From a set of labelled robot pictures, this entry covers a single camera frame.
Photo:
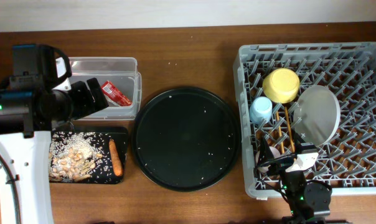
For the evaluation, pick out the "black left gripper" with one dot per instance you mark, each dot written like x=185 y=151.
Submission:
x=88 y=105

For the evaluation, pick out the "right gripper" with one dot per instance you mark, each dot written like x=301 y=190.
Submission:
x=265 y=151

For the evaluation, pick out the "pink plastic cup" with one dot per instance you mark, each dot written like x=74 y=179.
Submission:
x=275 y=153

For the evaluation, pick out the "wooden chopstick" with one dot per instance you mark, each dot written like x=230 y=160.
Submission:
x=280 y=134
x=289 y=129

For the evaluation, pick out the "blue plastic cup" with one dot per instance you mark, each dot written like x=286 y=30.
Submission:
x=260 y=109

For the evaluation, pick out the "grey plate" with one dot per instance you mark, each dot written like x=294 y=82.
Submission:
x=317 y=116

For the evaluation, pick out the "yellow bowl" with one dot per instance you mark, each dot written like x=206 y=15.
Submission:
x=281 y=85

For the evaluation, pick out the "red sauce packet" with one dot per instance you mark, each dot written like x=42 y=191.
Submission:
x=114 y=94

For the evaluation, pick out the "orange carrot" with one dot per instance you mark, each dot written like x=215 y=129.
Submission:
x=116 y=162

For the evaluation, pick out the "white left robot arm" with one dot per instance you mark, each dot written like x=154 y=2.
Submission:
x=24 y=178

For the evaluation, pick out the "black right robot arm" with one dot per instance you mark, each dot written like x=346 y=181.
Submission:
x=308 y=200

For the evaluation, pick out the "grey dishwasher rack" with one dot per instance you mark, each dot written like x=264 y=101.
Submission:
x=348 y=161

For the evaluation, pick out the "rice and food scraps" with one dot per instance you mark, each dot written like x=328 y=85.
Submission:
x=81 y=158

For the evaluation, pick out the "black rectangular tray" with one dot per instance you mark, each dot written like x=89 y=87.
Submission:
x=118 y=134

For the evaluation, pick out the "round black tray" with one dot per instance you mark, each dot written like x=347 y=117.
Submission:
x=186 y=139

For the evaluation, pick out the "clear plastic bin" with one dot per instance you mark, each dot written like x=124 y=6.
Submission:
x=122 y=72

